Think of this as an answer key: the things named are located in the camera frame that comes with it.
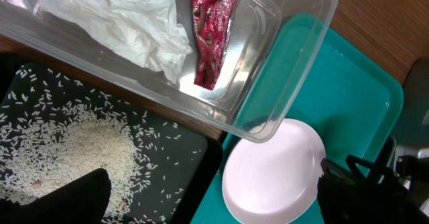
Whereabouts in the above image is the clear plastic waste bin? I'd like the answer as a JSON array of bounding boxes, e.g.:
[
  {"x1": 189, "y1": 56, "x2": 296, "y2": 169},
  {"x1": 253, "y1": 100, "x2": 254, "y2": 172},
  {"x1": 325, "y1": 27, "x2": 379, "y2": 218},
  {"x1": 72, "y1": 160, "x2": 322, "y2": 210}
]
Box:
[{"x1": 1, "y1": 0, "x2": 338, "y2": 143}]

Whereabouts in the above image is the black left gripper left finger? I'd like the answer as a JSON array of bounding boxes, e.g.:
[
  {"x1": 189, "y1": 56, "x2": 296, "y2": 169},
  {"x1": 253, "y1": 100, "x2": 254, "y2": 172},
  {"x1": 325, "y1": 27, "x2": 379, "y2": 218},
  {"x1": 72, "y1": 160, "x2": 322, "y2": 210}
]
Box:
[{"x1": 1, "y1": 168, "x2": 111, "y2": 224}]

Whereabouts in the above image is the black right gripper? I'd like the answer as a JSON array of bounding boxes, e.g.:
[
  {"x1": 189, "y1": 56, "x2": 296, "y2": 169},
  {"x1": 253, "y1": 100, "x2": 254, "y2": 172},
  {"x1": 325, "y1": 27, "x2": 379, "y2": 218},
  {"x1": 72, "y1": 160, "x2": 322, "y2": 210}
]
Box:
[{"x1": 320, "y1": 147, "x2": 428, "y2": 204}]

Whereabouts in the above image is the white rice heap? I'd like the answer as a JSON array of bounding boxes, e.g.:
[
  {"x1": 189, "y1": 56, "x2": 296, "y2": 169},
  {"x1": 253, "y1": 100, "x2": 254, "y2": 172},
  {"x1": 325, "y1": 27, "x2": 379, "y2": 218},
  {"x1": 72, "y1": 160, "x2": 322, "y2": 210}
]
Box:
[{"x1": 0, "y1": 66, "x2": 202, "y2": 224}]

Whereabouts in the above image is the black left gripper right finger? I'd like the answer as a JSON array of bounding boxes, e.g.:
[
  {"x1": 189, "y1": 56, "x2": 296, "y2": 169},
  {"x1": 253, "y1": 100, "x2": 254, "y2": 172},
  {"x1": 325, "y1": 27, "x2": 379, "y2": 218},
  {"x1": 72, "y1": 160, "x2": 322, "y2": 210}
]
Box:
[{"x1": 317, "y1": 175, "x2": 428, "y2": 224}]

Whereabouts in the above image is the red snack wrapper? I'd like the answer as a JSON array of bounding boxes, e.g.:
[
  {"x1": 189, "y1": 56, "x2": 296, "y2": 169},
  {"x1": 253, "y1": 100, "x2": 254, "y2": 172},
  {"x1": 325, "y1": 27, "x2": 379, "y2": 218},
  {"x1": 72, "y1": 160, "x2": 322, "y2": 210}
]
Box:
[{"x1": 192, "y1": 0, "x2": 240, "y2": 91}]

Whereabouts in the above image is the white napkin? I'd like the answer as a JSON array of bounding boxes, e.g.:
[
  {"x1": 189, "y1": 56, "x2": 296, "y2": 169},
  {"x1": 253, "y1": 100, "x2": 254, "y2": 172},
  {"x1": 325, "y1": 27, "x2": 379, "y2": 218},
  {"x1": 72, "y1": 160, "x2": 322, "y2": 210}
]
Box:
[{"x1": 39, "y1": 0, "x2": 192, "y2": 82}]

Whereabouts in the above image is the black flat tray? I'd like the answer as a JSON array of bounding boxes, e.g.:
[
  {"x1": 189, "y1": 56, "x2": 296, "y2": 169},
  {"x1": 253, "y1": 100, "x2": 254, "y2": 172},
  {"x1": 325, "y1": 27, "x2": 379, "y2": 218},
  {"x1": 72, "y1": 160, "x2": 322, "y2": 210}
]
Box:
[{"x1": 1, "y1": 53, "x2": 223, "y2": 223}]

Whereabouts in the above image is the pink round plate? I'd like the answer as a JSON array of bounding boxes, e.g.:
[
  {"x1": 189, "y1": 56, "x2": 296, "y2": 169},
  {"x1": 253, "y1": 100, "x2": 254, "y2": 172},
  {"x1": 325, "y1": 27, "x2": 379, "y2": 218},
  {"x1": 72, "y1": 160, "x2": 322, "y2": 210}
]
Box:
[{"x1": 222, "y1": 119, "x2": 326, "y2": 223}]

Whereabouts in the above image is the teal plastic serving tray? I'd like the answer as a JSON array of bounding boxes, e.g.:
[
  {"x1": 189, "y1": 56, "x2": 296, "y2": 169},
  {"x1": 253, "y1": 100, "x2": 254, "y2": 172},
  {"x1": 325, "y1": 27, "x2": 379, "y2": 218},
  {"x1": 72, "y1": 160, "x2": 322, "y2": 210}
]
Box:
[{"x1": 190, "y1": 13, "x2": 404, "y2": 224}]

